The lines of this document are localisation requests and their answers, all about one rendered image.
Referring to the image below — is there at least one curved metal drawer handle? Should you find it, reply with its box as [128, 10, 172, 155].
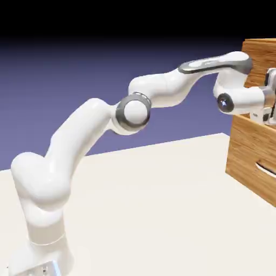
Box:
[255, 162, 276, 176]

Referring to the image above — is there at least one light wood cabinet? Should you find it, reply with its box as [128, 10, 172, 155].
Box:
[225, 38, 276, 208]

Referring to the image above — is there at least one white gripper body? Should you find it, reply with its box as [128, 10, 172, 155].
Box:
[262, 67, 276, 126]

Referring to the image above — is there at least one light wood drawer front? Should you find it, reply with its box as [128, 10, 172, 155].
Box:
[225, 113, 276, 208]

